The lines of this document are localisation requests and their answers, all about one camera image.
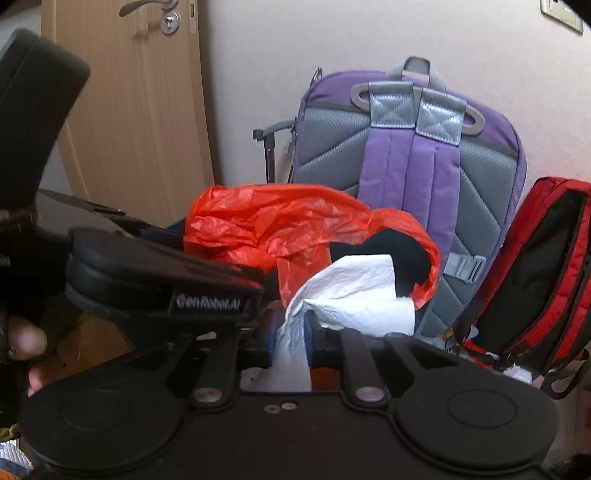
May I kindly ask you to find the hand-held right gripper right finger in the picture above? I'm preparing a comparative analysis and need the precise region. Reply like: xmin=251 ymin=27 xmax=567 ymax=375
xmin=302 ymin=310 xmax=468 ymax=409

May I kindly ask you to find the beige wall socket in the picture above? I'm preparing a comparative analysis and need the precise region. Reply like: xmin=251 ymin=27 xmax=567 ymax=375
xmin=539 ymin=0 xmax=585 ymax=34

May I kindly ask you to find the silver door handle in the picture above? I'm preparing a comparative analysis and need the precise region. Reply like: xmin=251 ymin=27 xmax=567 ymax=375
xmin=119 ymin=0 xmax=179 ymax=18

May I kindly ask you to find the purple grey backpack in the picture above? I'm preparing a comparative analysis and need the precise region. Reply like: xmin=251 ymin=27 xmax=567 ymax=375
xmin=288 ymin=56 xmax=528 ymax=341

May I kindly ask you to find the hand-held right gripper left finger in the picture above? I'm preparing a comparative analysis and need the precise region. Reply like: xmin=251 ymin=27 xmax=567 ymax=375
xmin=175 ymin=314 xmax=283 ymax=409

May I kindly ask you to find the red black backpack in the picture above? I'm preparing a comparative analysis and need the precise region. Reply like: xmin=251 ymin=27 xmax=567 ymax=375
xmin=454 ymin=177 xmax=591 ymax=400

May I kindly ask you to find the beige wooden door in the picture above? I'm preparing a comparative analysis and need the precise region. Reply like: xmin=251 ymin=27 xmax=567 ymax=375
xmin=41 ymin=0 xmax=216 ymax=228

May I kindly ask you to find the white paper tissue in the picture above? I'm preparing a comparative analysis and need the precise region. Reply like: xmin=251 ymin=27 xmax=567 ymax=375
xmin=249 ymin=254 xmax=416 ymax=393

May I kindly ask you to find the orange plastic bag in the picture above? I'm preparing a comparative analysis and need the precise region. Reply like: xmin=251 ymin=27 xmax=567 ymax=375
xmin=183 ymin=183 xmax=441 ymax=311

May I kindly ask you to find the small white crumpled paper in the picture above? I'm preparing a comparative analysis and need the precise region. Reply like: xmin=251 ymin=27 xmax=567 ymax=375
xmin=504 ymin=364 xmax=533 ymax=385

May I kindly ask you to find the person's left hand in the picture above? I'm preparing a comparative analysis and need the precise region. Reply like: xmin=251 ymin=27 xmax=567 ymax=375
xmin=0 ymin=318 xmax=50 ymax=398

